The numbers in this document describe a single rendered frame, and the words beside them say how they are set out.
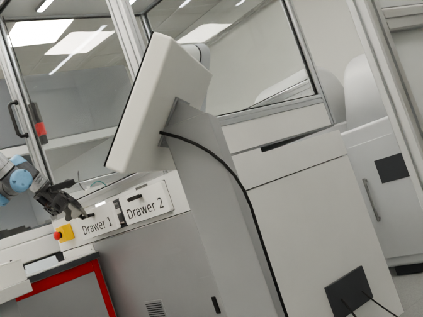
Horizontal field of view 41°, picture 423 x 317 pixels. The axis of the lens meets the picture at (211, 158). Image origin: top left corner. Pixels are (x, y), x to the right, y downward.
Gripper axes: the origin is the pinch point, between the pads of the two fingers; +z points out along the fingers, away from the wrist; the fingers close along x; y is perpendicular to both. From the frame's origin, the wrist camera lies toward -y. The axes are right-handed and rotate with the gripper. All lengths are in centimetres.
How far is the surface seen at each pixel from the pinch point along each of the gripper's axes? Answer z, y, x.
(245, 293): 16, 36, 100
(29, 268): 1.8, 21.1, -27.0
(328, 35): 118, -334, -86
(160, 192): 6.0, -4.2, 43.7
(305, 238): 64, -26, 55
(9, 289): -12, 47, 24
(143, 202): 6.9, -3.5, 31.9
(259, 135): 25, -47, 55
